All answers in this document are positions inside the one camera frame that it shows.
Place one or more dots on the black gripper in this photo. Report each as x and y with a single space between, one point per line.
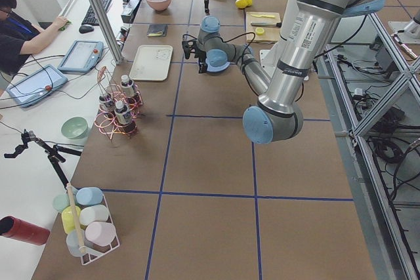
202 61

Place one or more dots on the grey folded cloth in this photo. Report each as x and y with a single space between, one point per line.
157 30

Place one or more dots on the cream bear tray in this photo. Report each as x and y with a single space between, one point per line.
151 63

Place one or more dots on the large yellow lemon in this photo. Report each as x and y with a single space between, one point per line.
241 4

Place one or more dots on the lemon half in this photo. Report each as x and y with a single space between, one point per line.
259 31

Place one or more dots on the tea bottle right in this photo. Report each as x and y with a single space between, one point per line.
129 89

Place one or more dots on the tea bottle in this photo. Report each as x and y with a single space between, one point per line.
124 118
129 89
107 104

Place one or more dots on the wooden cutting board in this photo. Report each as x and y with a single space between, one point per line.
271 34

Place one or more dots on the yellow plastic knife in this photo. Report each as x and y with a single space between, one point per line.
263 16

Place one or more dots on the tea bottle left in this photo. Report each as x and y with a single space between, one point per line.
124 118

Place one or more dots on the tea bottle middle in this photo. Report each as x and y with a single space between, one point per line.
107 104

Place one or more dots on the black computer mouse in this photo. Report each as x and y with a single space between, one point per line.
86 28

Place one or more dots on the blue teach pendant far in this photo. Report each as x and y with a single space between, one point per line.
82 57

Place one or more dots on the blue teach pendant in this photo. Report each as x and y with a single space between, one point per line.
35 87
82 57

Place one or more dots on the mint green bowl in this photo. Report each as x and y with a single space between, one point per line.
75 128

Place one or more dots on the blue teach pendant near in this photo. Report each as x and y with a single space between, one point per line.
35 87

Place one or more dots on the seated person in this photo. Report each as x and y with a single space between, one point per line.
21 39

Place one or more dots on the white cup rack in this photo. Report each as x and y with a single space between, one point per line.
87 223

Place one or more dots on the red cylinder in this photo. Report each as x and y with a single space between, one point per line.
20 230

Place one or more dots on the copper wire bottle rack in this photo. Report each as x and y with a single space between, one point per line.
107 126

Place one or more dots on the aluminium frame post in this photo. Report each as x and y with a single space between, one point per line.
107 31

